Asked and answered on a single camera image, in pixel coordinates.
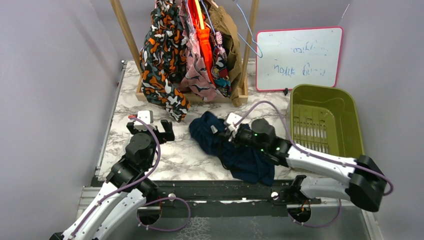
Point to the olive green plastic basket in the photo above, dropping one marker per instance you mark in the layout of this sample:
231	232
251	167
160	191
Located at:
325	119

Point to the pink framed whiteboard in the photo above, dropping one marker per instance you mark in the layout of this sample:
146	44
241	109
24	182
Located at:
292	57

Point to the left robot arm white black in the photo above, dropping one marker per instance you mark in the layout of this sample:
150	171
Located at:
126	187

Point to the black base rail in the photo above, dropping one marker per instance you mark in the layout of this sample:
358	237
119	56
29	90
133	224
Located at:
221	198

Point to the tan khaki shorts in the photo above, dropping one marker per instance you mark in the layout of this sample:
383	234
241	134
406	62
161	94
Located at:
224	23

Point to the light blue wire hanger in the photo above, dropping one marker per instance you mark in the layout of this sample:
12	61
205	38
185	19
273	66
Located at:
249	40

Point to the wooden clothes rack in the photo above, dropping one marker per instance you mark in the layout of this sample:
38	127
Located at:
127	33

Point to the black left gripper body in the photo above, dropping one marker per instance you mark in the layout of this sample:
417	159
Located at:
135	131

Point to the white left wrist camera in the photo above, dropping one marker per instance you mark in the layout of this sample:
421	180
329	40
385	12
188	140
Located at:
145	116

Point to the navy blue shorts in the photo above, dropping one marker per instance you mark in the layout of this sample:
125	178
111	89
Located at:
244	162

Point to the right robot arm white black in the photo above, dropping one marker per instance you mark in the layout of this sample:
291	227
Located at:
358	180

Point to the camouflage orange black garment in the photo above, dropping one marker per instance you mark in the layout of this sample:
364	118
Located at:
163	60

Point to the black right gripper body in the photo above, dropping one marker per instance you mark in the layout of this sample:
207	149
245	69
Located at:
244	136

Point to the colourful patterned shorts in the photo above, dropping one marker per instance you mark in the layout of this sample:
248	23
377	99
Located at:
219	69

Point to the pink patterned garment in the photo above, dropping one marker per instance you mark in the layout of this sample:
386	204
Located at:
196	78

